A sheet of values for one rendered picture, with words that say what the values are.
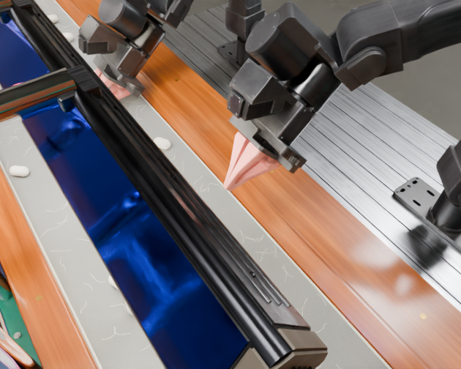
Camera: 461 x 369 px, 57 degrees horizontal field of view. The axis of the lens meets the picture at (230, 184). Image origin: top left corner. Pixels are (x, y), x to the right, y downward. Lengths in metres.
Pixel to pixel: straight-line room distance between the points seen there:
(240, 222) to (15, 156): 0.44
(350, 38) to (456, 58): 2.16
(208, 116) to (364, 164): 0.33
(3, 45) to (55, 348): 0.36
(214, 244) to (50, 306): 0.43
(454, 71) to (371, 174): 1.72
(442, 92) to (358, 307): 1.86
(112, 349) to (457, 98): 2.06
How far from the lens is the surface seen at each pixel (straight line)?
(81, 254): 0.69
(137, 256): 0.26
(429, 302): 0.64
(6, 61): 0.45
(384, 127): 1.00
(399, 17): 0.53
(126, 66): 0.84
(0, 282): 0.69
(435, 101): 2.31
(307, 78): 0.54
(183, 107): 0.84
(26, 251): 0.69
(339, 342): 0.61
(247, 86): 0.48
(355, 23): 0.54
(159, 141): 0.79
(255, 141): 0.54
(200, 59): 1.15
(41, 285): 0.65
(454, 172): 0.73
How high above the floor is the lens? 1.30
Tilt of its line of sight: 50 degrees down
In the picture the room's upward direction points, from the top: straight up
